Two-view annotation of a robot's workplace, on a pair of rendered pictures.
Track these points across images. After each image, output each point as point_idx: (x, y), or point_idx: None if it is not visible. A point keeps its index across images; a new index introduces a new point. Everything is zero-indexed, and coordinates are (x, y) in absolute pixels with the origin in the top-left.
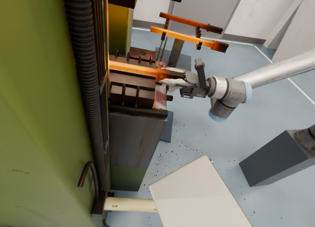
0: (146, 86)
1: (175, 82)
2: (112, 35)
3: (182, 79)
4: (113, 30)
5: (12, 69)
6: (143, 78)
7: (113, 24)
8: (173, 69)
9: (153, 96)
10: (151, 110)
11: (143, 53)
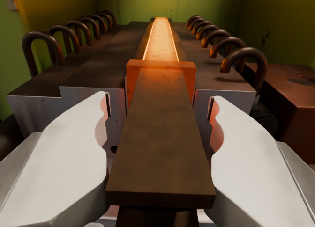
0: (78, 70)
1: (57, 125)
2: (295, 37)
3: (92, 188)
4: (302, 22)
5: None
6: (125, 68)
7: (309, 3)
8: (250, 132)
9: (23, 93)
10: (0, 124)
11: (309, 84)
